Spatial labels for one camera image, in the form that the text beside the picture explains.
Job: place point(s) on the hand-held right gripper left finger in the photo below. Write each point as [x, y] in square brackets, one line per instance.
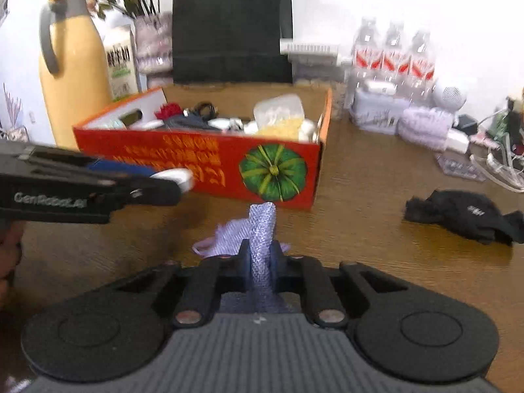
[245, 264]

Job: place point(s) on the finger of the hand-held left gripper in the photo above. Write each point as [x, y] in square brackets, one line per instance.
[151, 193]
[123, 168]

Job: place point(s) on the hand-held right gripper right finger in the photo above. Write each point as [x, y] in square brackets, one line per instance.
[276, 264]

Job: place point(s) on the white oval case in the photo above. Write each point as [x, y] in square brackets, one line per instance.
[221, 125]
[176, 178]

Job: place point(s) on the purple woven pouch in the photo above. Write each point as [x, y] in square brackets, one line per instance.
[262, 229]

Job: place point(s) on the red cardboard box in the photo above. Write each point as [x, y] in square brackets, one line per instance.
[184, 155]

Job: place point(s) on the person's left hand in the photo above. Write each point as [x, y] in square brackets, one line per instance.
[10, 249]

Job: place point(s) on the white rolling cart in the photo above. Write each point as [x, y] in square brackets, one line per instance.
[12, 135]

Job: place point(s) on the red flower ornament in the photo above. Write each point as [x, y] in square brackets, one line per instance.
[168, 111]

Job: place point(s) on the navy blue pouch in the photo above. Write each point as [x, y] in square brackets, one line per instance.
[186, 122]

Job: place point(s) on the purple coral ornament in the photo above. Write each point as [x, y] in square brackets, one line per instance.
[12, 108]

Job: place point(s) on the yellow thermos jug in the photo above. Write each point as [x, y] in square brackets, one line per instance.
[77, 82]

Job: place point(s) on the white drink carton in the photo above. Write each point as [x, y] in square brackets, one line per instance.
[120, 65]

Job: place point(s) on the small white case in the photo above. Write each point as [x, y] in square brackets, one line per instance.
[239, 126]

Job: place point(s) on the fuzzy purple vase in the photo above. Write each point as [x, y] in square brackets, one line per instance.
[153, 49]

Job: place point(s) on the white yellow alpaca plush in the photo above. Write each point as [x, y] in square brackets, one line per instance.
[284, 129]

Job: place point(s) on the white crumpled bag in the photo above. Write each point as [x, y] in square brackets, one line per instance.
[278, 108]

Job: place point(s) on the black paper bag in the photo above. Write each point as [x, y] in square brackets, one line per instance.
[233, 28]

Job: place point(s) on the pale tin box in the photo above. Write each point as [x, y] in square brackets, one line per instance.
[374, 112]

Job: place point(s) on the black knit glove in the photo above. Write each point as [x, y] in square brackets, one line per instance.
[458, 215]

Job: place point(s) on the clear storage box white lid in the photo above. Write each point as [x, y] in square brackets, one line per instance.
[315, 77]

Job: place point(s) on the purple fuzzy cloth roll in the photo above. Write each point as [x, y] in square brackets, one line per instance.
[425, 129]

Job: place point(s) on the white earbuds case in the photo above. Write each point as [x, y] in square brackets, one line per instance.
[378, 87]

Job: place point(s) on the clear blister pack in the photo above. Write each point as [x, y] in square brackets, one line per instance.
[460, 168]

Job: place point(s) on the white charger plug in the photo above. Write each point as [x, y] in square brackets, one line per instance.
[457, 141]

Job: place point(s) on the black power adapter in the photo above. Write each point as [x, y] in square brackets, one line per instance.
[466, 123]

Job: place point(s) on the white round speaker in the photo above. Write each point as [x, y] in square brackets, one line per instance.
[449, 98]

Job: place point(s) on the white wall outlet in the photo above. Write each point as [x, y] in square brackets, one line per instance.
[32, 117]

